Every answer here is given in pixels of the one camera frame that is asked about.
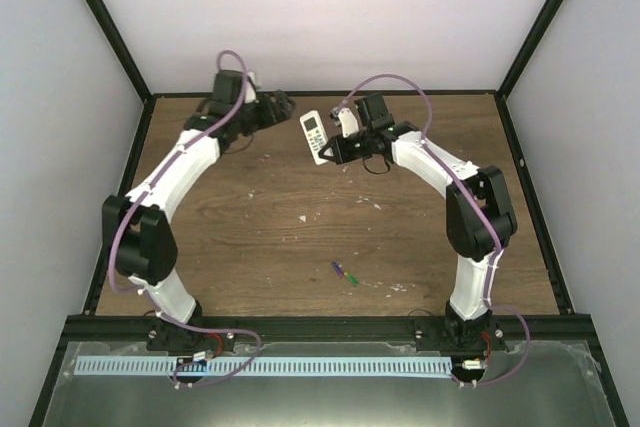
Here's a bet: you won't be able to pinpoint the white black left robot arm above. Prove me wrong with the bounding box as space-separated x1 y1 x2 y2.
102 70 295 351

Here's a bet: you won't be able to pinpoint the blue purple battery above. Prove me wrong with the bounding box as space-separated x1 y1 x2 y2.
332 262 344 277

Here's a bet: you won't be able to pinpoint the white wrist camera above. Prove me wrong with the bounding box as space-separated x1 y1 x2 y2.
244 71 259 104
330 106 360 138

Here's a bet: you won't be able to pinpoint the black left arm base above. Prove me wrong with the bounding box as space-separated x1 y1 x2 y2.
143 310 257 354

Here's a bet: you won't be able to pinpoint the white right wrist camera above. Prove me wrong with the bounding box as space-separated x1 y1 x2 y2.
330 106 360 138

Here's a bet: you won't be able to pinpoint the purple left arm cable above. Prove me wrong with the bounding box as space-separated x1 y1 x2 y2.
108 50 264 391

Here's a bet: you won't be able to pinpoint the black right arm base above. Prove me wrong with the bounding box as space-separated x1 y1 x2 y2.
412 314 506 353

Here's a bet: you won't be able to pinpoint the black table frame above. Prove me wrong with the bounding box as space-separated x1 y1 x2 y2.
27 0 631 427

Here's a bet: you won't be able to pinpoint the white remote control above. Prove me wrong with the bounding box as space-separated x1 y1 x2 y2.
300 110 328 165

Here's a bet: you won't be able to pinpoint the light blue slotted cable duct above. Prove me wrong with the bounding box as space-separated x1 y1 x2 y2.
72 356 452 379

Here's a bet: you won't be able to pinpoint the green battery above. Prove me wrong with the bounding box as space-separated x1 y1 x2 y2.
344 272 359 286

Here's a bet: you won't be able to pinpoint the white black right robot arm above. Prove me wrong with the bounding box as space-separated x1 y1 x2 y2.
301 93 517 350

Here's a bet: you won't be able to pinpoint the metal front plate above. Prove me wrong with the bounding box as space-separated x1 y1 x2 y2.
43 341 614 426

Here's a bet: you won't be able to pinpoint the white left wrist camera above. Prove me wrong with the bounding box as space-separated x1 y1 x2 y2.
244 71 259 104

